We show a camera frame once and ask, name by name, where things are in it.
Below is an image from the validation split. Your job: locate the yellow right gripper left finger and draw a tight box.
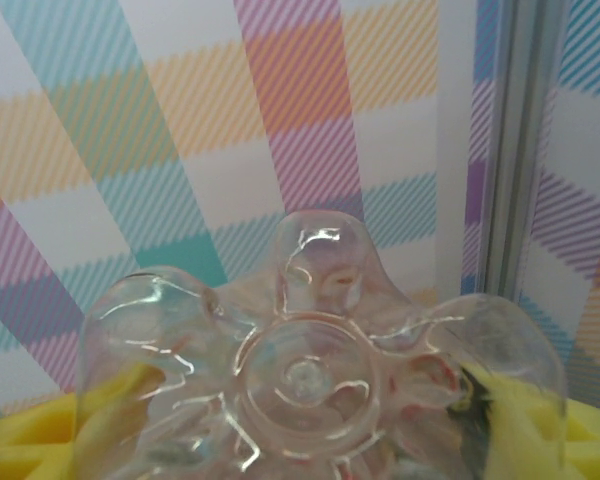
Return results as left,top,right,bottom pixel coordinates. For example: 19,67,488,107
0,362,165,480

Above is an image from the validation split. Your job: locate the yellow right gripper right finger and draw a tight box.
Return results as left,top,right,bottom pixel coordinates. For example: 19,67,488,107
449,362,600,480

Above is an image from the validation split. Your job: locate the red cap cola bottle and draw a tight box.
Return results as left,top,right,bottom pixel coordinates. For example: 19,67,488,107
74,210,569,480

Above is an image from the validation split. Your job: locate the pastel checkered cloth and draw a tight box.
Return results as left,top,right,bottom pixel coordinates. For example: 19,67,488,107
0,0,600,419

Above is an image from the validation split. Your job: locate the grey metal post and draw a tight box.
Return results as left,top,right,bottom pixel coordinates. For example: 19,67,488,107
482,0,567,304

